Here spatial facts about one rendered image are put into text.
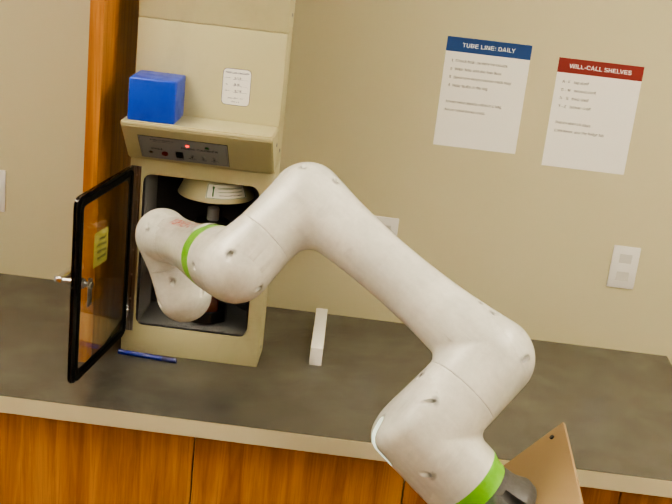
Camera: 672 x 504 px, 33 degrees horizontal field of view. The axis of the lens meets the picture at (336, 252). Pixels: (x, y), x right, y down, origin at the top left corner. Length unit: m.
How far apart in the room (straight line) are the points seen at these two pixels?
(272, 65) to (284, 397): 0.72
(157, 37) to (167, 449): 0.88
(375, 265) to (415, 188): 1.14
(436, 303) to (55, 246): 1.56
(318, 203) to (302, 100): 1.08
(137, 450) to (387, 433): 0.90
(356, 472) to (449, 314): 0.76
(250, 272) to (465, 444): 0.43
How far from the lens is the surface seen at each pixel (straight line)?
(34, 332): 2.75
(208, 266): 1.80
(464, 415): 1.68
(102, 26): 2.39
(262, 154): 2.38
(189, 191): 2.54
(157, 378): 2.53
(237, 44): 2.42
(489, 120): 2.87
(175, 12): 2.44
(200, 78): 2.45
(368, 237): 1.78
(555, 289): 3.00
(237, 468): 2.43
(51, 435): 2.49
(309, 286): 2.99
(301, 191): 1.81
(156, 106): 2.37
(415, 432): 1.66
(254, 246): 1.79
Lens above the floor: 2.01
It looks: 18 degrees down
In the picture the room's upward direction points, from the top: 7 degrees clockwise
